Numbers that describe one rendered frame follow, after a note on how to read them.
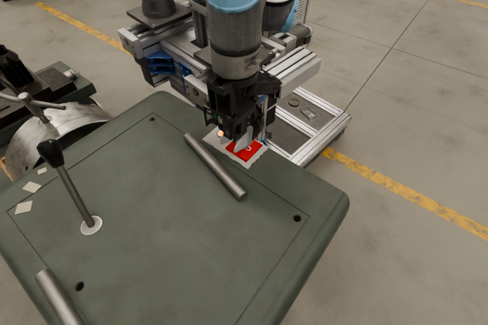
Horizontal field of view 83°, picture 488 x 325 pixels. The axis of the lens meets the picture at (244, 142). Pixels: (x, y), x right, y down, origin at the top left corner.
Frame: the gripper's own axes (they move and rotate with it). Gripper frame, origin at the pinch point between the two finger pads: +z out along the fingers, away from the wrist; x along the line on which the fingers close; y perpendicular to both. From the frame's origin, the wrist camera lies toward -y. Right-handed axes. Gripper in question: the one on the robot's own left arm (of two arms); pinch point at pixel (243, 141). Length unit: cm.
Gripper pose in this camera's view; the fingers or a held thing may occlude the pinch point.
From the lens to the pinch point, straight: 60.4
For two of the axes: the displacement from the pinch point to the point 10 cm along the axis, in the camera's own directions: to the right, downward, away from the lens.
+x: 7.8, 4.7, -4.1
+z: 0.0, 6.5, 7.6
